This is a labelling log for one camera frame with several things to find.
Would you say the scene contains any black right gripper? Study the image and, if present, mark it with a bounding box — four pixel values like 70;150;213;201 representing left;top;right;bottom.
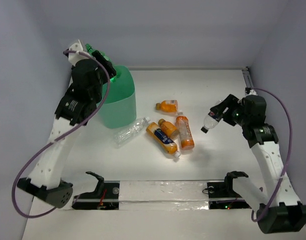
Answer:
210;93;250;128

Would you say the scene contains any green plastic bottle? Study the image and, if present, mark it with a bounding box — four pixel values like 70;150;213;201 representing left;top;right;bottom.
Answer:
85;43;120;83

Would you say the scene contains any clear bottle dark blue label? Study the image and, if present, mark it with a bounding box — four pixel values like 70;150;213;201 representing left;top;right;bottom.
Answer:
201;100;223;133

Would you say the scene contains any clear plastic water bottle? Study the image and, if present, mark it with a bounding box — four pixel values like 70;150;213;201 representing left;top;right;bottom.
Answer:
113;116;151;147

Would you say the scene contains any yellow blue milk tea bottle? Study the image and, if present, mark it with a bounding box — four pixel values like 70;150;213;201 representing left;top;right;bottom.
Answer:
146;122;181;159

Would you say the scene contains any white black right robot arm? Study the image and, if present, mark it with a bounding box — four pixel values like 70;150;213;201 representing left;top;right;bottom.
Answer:
203;94;306;234

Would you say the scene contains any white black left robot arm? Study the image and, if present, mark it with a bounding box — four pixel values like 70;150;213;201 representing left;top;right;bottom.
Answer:
11;49;116;210

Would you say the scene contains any green plastic bin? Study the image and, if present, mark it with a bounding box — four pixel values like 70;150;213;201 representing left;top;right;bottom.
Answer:
97;65;137;129

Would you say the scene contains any orange label clear tea bottle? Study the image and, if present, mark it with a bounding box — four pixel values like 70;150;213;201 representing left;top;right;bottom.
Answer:
175;110;195;151

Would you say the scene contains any orange juice bottle barcode label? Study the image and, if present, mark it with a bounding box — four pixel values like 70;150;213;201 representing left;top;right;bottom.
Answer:
155;100;178;113

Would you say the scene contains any orange juice bottle gold cap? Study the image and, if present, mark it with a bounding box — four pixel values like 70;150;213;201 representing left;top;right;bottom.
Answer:
158;118;179;139

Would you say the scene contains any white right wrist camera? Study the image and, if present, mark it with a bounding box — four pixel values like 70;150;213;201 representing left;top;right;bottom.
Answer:
245;87;258;100

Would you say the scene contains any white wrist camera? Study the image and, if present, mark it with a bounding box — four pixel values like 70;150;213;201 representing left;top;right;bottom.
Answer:
245;87;258;100
68;39;90;66

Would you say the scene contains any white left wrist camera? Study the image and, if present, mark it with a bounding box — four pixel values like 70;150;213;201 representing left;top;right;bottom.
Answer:
68;39;90;66

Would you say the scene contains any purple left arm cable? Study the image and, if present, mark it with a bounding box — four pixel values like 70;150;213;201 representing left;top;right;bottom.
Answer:
11;49;111;217

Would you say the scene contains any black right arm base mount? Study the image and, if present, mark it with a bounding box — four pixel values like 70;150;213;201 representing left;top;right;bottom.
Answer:
202;181;250;210

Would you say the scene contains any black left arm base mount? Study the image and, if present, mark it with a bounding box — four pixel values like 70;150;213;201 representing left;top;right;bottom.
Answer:
71;171;120;211

